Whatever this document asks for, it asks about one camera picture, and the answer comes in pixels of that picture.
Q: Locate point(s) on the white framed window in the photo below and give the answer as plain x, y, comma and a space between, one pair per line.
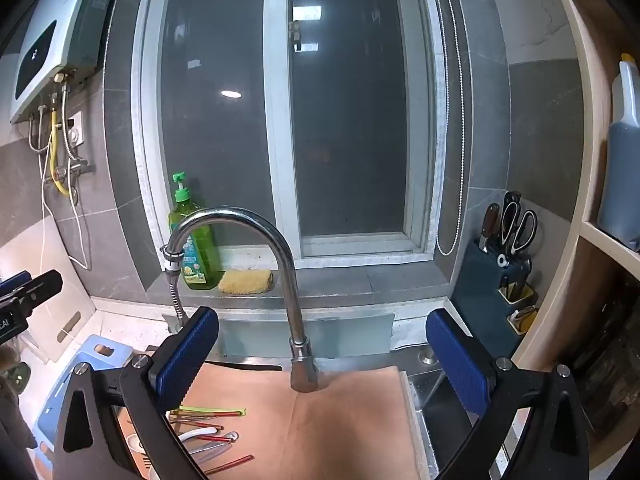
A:
277, 110

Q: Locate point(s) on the white wall outlet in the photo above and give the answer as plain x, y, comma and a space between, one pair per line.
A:
77, 127

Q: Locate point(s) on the dark blue knife block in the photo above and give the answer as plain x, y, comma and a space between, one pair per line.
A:
475, 285

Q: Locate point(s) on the dark bag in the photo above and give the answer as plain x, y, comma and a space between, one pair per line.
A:
610, 360

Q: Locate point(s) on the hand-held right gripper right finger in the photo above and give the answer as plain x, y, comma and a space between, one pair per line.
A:
460, 360

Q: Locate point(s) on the chrome kitchen faucet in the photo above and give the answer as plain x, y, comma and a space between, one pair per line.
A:
295, 310

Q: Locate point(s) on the white water heater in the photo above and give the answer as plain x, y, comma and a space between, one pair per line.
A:
55, 35

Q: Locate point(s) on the white plastic spoon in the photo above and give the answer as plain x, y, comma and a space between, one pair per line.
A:
197, 434

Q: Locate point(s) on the green dish soap bottle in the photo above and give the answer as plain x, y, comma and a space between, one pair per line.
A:
197, 240

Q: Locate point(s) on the dark liquid plastic jug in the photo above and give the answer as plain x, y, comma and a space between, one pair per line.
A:
622, 170

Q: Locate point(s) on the blue plastic basket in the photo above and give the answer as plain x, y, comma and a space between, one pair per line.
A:
125, 352

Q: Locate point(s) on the chrome flexible faucet sprayer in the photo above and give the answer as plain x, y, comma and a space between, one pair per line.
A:
176, 292

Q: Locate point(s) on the window latch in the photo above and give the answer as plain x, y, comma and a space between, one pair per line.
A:
296, 35

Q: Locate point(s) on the wooden shelf unit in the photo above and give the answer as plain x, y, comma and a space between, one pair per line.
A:
575, 110

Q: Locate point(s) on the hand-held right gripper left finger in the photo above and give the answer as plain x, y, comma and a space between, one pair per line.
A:
185, 355

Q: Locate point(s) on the white cutting board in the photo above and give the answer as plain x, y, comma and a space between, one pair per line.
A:
75, 295

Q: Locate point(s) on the orange mat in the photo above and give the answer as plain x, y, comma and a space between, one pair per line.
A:
325, 435

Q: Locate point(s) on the red plastic chopstick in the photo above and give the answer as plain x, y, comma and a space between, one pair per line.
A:
200, 423
232, 464

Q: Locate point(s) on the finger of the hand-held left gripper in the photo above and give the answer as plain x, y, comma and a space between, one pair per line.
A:
45, 285
15, 282

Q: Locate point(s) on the green plastic chopstick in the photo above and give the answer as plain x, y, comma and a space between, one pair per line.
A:
215, 411

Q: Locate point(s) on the red clear chopstick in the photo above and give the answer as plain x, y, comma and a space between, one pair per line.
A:
220, 438

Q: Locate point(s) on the yellow sponge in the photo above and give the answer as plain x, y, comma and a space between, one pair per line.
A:
246, 281

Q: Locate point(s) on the metal water valve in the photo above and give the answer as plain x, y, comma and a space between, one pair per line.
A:
70, 169

